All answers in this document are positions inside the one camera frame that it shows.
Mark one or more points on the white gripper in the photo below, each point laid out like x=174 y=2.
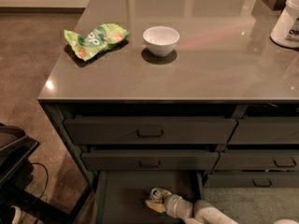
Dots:
x=173 y=202

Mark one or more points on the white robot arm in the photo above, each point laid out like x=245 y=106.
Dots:
x=200 y=212

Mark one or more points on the open bottom left drawer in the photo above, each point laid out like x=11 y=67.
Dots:
x=121 y=195

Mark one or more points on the bottom right drawer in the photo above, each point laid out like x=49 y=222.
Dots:
x=255 y=180

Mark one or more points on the middle right drawer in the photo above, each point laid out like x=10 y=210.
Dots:
x=240 y=160

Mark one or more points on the middle left drawer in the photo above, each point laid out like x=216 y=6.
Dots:
x=149 y=159

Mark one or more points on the top left drawer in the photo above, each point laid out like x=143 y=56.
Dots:
x=149 y=130

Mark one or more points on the grey drawer cabinet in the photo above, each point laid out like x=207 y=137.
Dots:
x=224 y=65

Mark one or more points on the top right drawer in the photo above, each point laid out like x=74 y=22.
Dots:
x=266 y=131

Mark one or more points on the black cart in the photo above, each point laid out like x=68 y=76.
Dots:
x=15 y=175

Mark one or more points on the white bowl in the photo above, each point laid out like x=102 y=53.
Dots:
x=161 y=40

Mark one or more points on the green snack bag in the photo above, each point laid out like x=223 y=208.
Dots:
x=101 y=39

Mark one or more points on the white plastic jar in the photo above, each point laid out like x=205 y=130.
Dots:
x=286 y=30

